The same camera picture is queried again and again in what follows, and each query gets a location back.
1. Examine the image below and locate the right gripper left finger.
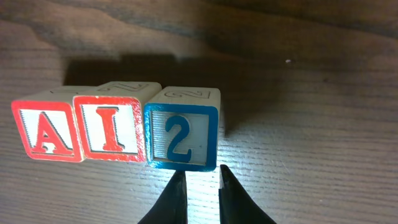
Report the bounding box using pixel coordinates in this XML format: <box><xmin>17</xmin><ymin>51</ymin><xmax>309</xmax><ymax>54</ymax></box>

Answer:
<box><xmin>138</xmin><ymin>170</ymin><xmax>188</xmax><ymax>224</ymax></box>

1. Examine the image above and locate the blue 2 block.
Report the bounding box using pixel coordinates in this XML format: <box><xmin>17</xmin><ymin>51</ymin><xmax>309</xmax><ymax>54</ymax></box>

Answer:
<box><xmin>144</xmin><ymin>86</ymin><xmax>221</xmax><ymax>172</ymax></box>

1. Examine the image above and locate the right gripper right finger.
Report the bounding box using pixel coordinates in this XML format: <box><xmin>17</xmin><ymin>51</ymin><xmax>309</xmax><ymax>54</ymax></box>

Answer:
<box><xmin>218</xmin><ymin>164</ymin><xmax>276</xmax><ymax>224</ymax></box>

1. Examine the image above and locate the red A block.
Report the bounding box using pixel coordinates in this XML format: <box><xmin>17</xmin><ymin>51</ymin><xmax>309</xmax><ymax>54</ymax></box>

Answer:
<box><xmin>11</xmin><ymin>86</ymin><xmax>92</xmax><ymax>162</ymax></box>

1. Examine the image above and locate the red I block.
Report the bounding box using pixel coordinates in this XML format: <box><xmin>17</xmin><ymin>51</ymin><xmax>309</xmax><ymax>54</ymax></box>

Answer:
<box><xmin>73</xmin><ymin>81</ymin><xmax>162</xmax><ymax>162</ymax></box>

